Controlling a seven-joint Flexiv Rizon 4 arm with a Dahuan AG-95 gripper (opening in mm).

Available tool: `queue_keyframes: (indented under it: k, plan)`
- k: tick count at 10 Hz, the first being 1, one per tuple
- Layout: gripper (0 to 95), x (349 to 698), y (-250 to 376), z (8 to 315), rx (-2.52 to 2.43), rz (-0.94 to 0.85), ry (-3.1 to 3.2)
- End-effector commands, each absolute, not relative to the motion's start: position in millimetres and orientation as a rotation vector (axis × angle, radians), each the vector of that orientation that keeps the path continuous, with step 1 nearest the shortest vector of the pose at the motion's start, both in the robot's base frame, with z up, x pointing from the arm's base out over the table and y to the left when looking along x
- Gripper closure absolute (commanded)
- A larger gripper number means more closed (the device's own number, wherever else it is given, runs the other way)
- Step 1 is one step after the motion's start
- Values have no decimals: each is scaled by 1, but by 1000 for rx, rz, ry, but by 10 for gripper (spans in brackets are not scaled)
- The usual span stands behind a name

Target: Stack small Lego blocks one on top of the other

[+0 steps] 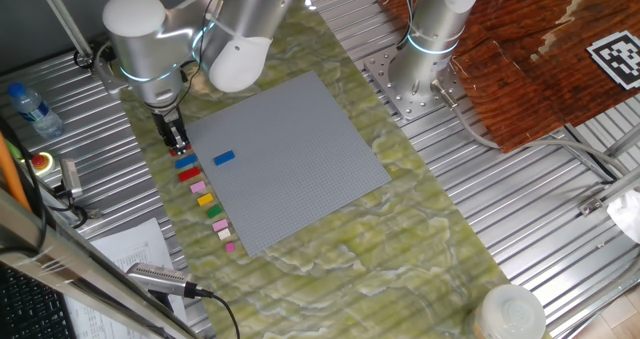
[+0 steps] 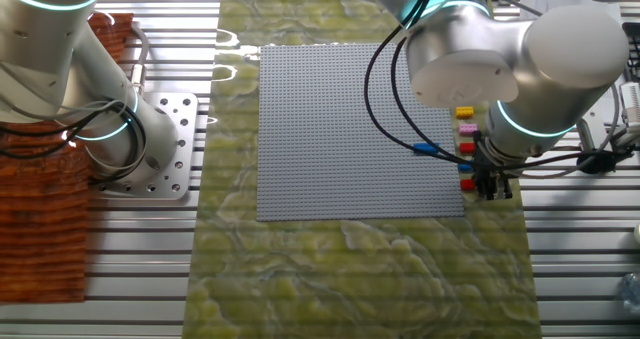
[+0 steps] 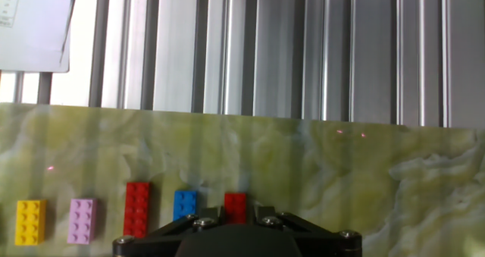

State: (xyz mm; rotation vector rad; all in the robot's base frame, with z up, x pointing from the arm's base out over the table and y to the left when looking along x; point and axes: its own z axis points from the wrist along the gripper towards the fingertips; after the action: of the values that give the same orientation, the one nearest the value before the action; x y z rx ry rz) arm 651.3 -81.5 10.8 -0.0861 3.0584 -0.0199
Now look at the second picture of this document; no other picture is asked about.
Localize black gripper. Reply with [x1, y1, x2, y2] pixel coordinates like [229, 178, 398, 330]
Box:
[472, 131, 516, 201]

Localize gray Lego baseplate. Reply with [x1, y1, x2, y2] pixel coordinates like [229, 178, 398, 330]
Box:
[256, 43, 466, 223]

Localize green marble pattern mat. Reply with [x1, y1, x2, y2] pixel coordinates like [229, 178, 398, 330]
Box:
[182, 0, 544, 339]

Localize plastic water bottle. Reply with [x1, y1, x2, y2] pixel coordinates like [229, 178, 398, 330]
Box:
[618, 272, 640, 313]

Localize black keyboard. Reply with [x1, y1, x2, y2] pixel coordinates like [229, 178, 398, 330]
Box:
[622, 22, 640, 80]

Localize metal robot mounting plate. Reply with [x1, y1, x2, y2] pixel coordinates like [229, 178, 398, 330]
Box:
[97, 91, 200, 201]

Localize camera stand clamp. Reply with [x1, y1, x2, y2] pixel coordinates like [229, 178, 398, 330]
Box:
[599, 126, 640, 155]

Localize silver ribbed camera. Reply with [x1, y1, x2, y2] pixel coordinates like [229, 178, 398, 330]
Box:
[619, 81, 640, 133]

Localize gray robot power cable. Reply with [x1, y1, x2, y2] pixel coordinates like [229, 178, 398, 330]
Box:
[128, 21, 151, 96]

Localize black cable loop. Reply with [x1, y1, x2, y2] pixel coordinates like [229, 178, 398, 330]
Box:
[0, 96, 148, 185]

